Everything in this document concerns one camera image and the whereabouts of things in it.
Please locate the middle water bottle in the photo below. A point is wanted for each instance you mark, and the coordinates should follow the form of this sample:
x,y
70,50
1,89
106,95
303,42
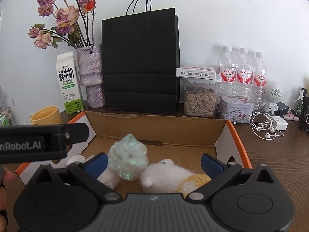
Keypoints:
x,y
243,74

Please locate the dried rose bouquet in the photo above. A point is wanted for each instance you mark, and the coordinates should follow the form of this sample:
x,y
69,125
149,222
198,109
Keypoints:
x,y
74,24

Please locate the person left hand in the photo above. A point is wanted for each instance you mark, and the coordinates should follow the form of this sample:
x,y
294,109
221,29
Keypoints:
x,y
8,176

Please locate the black power adapter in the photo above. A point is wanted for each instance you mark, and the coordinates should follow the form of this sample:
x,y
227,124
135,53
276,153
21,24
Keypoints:
x,y
282,109

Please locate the left water bottle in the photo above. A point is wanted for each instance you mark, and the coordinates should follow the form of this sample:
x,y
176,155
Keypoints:
x,y
227,71

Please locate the white charger block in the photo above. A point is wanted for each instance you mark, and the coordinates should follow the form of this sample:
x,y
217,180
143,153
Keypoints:
x,y
279,123

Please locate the water bottle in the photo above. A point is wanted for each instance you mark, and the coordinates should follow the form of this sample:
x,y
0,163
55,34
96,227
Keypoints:
x,y
243,74
259,75
227,71

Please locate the white robot figurine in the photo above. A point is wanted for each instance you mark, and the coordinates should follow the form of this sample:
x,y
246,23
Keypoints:
x,y
272,95

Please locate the right water bottle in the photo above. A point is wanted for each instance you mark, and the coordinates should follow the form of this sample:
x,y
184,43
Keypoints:
x,y
259,75

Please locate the yellow ceramic mug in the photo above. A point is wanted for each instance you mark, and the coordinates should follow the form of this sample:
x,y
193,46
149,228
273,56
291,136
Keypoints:
x,y
47,116

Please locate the clear seed container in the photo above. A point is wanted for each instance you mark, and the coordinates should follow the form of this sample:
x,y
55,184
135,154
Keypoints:
x,y
200,96

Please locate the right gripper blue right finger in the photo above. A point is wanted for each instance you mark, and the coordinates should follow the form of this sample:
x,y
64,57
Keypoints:
x,y
221,176

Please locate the white green milk carton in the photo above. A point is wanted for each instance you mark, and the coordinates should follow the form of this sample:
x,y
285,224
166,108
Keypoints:
x,y
69,83

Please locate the purple ceramic vase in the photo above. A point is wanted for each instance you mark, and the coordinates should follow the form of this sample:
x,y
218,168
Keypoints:
x,y
90,67

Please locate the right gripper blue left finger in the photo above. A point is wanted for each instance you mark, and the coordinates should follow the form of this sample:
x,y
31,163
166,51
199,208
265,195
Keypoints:
x,y
85,175

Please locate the white jar lid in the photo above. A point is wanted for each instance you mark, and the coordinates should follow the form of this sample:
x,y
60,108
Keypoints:
x,y
75,158

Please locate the clear plastic bag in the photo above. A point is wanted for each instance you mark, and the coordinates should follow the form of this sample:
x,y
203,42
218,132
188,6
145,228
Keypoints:
x,y
128,158

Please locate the white earphones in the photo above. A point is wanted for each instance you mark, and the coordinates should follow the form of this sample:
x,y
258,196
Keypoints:
x,y
266,125

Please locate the red cardboard box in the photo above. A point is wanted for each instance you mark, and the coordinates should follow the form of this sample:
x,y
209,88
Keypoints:
x,y
181,139

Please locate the white flat box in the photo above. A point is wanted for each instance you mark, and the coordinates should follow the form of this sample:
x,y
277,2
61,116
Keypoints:
x,y
196,72

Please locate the yellow white plush toy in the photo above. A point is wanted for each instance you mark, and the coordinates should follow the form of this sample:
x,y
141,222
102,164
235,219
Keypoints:
x,y
166,177

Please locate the black paper bag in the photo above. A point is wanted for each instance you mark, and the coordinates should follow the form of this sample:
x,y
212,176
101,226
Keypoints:
x,y
141,54

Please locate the wire rack with items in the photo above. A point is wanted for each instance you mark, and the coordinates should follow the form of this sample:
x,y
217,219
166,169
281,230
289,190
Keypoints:
x,y
5,116

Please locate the grey metal tin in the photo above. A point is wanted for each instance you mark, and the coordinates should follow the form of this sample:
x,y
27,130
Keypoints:
x,y
235,108

